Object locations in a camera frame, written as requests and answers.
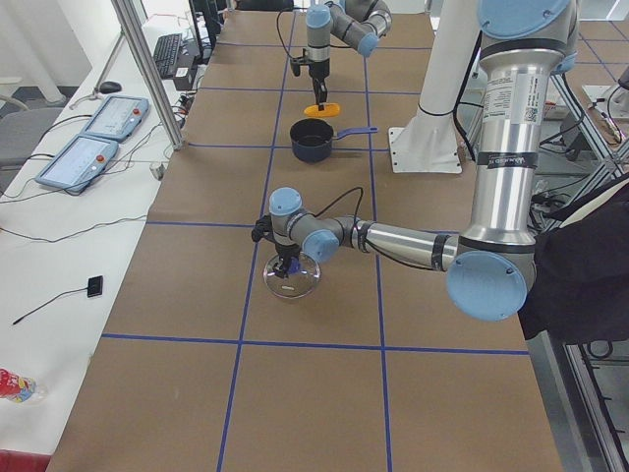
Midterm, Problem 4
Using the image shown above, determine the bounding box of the yellow toy corn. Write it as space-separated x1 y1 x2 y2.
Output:
304 102 341 118

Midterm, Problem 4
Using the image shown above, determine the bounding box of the red plastic bottle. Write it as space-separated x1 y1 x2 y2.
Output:
0 369 47 404

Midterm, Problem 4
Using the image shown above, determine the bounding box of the blue teach pendant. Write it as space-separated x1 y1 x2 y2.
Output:
35 134 119 195
82 94 149 143

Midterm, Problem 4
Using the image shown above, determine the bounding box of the small metal cylinder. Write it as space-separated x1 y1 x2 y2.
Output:
149 162 165 181

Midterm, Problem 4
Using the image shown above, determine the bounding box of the lower blue teach pendant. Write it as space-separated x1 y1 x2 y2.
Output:
35 134 119 195

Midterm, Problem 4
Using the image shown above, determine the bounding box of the black computer mouse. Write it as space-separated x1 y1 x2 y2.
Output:
98 81 122 94

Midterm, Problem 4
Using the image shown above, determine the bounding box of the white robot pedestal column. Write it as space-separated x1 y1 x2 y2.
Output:
388 0 480 173

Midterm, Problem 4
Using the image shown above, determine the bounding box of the small black square sensor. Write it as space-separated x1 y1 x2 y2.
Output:
86 275 104 298

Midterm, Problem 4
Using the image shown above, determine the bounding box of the upper blue teach pendant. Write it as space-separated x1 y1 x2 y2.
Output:
82 94 149 143

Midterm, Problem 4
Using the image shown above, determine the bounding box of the glass pot lid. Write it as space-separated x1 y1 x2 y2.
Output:
263 254 320 299

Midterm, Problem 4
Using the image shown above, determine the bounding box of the aluminium frame post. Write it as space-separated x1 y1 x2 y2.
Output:
111 0 184 150

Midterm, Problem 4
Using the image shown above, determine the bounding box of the dark blue saucepan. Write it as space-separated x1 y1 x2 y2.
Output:
289 118 378 163

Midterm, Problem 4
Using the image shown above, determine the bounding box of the black computer keyboard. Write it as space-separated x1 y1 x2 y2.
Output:
152 33 182 79

